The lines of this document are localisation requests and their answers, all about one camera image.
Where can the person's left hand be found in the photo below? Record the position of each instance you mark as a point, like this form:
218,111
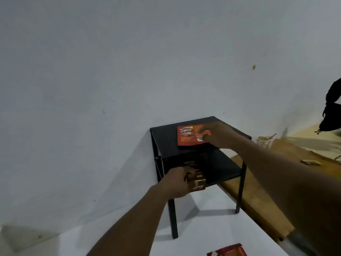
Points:
174,183

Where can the person's right hand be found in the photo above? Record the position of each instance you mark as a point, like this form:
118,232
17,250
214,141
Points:
219,134

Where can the person's right fingers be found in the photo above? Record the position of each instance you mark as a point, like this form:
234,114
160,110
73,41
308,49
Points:
205,134

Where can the person's left fingers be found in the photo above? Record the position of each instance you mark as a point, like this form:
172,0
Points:
189,171

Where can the brown snack box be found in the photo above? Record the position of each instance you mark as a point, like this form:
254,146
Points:
196,181

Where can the orange snack packet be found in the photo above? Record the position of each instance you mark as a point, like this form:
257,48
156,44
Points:
189,135

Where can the person's left forearm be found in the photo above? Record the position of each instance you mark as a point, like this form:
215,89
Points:
133,226

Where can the person's right forearm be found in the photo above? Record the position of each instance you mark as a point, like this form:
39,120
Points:
290,189

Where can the dark snack box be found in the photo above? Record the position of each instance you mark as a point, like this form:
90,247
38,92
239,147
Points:
189,163

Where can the black two-tier shelf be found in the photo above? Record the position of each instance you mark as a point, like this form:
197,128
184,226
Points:
198,162

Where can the white paper cup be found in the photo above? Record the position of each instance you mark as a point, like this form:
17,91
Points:
264,141

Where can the red snack packet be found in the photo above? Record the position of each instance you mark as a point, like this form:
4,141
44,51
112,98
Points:
226,250

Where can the wooden bench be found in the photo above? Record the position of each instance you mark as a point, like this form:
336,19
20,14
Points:
277,189

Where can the black bag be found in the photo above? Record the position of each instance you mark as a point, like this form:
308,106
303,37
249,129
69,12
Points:
331,106

